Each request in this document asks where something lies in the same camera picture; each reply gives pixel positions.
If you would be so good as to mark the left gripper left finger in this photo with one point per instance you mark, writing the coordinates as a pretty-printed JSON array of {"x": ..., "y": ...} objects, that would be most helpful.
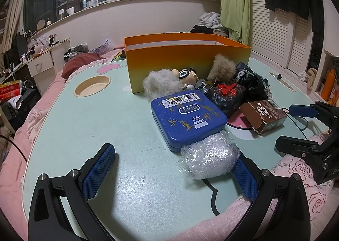
[{"x": 47, "y": 217}]

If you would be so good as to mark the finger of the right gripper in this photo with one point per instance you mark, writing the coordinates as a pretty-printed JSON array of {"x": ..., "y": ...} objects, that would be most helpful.
[
  {"x": 295, "y": 146},
  {"x": 303, "y": 111}
]

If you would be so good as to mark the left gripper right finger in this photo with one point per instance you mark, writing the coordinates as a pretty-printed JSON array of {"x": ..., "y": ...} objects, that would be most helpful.
[{"x": 279, "y": 208}]

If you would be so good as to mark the brown paper box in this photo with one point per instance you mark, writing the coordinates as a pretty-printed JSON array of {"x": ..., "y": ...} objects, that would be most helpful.
[{"x": 264, "y": 116}]

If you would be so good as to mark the black lace fabric bundle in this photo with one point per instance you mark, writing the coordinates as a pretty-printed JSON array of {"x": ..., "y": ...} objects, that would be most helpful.
[{"x": 256, "y": 87}]

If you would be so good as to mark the dark box red cross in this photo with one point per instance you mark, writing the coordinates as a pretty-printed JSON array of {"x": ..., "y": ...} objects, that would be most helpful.
[{"x": 227, "y": 97}]

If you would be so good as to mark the bubble wrap bundle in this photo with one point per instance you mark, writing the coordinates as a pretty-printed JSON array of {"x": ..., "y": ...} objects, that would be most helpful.
[{"x": 211, "y": 157}]

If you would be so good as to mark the brown furry pouch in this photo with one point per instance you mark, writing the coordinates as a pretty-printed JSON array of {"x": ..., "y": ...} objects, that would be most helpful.
[{"x": 222, "y": 69}]

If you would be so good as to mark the silver metal cup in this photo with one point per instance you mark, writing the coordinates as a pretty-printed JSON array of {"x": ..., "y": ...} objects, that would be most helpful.
[{"x": 203, "y": 86}]

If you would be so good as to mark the blue durex tin box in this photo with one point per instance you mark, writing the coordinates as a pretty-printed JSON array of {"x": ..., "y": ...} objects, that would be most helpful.
[{"x": 187, "y": 117}]

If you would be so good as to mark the white furry pouch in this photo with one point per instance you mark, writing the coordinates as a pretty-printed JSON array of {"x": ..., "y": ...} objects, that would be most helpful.
[{"x": 161, "y": 83}]

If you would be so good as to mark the orange bottle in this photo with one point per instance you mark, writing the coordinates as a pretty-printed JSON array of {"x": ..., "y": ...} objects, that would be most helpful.
[{"x": 330, "y": 79}]

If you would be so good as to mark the white clothes pile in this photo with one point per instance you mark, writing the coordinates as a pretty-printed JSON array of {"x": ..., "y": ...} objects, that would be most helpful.
[{"x": 210, "y": 20}]

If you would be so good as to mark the black clothes pile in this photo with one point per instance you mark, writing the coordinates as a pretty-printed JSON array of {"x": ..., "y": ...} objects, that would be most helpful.
[{"x": 202, "y": 30}]

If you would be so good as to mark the green hanging garment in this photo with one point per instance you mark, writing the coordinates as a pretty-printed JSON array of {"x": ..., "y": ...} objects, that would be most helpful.
[{"x": 235, "y": 16}]

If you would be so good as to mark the red packaging box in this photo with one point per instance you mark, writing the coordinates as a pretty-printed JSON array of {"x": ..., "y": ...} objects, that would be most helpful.
[{"x": 9, "y": 90}]

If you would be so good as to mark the white drawer cabinet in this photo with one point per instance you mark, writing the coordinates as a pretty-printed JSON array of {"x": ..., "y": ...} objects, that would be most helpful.
[{"x": 44, "y": 68}]

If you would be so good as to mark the orange gradient cardboard box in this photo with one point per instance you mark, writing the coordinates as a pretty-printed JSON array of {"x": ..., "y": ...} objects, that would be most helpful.
[{"x": 153, "y": 52}]

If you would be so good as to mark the dark red pillow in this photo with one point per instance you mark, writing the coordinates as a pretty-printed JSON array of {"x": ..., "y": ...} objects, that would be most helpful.
[{"x": 77, "y": 62}]

